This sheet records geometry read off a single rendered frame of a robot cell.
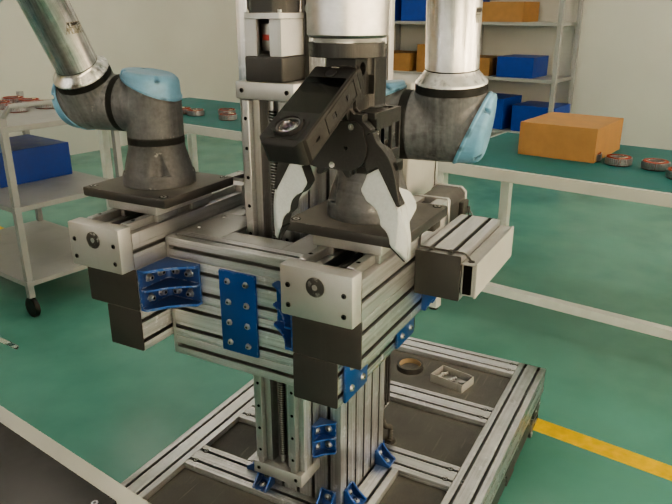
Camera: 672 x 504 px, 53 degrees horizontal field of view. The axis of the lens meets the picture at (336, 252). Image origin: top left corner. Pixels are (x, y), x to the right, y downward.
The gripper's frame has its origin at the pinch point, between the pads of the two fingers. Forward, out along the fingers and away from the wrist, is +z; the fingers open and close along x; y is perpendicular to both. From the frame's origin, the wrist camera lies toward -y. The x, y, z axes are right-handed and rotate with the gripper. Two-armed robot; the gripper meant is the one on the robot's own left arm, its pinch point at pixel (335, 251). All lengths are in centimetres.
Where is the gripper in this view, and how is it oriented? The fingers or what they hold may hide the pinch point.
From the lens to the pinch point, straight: 66.7
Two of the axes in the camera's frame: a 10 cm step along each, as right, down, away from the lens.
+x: -8.8, -1.6, 4.4
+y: 4.7, -3.0, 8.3
